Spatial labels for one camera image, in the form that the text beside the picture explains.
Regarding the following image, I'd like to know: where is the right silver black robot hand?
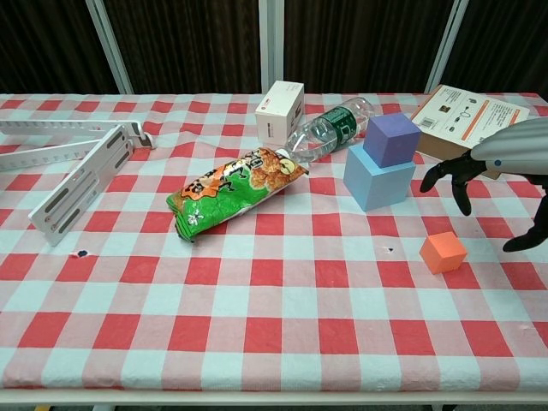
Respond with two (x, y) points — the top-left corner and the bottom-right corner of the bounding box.
(419, 117), (548, 253)

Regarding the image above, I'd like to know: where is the small white carton box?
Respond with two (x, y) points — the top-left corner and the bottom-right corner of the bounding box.
(255, 80), (306, 146)

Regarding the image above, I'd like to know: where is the white metal folding bracket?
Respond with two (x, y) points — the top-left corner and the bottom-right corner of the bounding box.
(0, 119), (156, 247)

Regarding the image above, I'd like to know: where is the dark brown curtain panel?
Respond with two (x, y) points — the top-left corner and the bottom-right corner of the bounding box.
(104, 0), (263, 94)
(0, 0), (120, 95)
(283, 0), (447, 94)
(440, 0), (548, 94)

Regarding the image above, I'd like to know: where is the clear plastic water bottle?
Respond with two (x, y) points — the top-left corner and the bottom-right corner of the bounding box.
(280, 97), (383, 166)

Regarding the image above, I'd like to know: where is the flat white orange product box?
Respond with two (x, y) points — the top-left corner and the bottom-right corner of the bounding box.
(409, 84), (532, 181)

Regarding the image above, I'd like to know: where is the red white checkered tablecloth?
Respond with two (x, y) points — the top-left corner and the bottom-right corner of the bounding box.
(0, 92), (548, 393)

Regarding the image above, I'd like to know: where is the green orange snack bag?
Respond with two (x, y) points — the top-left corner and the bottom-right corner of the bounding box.
(165, 146), (309, 244)

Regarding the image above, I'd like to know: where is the white partition frame post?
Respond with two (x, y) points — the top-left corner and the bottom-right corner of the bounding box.
(259, 0), (286, 94)
(85, 0), (134, 94)
(425, 0), (468, 94)

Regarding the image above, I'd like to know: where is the large blue foam cube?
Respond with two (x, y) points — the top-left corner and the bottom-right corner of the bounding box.
(342, 144), (417, 212)

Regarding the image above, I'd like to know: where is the small orange foam cube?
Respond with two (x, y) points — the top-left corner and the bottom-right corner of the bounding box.
(419, 231), (468, 276)

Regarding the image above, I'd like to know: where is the purple foam cube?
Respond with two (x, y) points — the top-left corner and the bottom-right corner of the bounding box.
(362, 113), (422, 169)

